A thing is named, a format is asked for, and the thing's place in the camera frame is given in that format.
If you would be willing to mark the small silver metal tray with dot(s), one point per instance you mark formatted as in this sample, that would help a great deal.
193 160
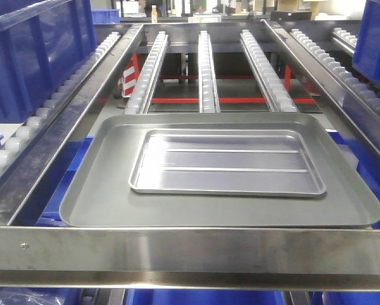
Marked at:
229 162

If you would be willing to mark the large grey serving tray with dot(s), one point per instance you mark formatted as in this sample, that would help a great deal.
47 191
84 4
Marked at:
100 194

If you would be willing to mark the white roller track middle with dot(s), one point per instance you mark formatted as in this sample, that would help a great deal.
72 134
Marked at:
207 85

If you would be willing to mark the white roller track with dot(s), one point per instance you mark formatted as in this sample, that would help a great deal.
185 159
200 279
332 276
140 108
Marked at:
276 96
142 95
207 85

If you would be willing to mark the white roller track left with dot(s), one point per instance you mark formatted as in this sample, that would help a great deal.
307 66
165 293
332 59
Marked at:
142 95

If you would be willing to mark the white roller track right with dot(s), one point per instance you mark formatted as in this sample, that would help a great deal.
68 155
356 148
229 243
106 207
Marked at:
276 96

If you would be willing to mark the blue bin upper left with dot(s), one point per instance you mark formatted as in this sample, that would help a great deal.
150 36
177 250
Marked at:
41 44

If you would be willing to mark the far right roller track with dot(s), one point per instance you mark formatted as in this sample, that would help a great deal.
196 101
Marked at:
341 73

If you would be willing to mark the far left roller track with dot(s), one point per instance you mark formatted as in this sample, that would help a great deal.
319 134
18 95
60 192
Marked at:
11 146

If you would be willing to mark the blue bin upper right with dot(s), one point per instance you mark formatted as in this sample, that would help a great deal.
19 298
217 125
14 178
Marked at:
366 59

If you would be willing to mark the right steel divider rail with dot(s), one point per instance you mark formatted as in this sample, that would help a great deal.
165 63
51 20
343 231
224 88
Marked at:
344 99

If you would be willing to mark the steel divider rail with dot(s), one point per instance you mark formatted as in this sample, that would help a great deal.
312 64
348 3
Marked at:
344 99
28 183

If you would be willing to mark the steel front rack rail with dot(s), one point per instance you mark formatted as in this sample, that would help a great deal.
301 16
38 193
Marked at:
255 258

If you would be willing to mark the left steel divider rail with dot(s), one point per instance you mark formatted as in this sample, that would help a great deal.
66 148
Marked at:
28 183

